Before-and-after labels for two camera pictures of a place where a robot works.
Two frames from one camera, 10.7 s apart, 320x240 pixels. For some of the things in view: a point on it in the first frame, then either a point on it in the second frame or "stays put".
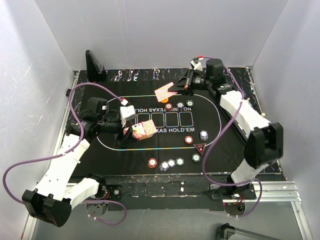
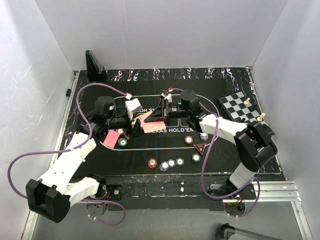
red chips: (188, 139) stays put
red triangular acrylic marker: (200, 147) stays put
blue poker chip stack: (164, 166) stays put
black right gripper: (183, 84) → (158, 114)
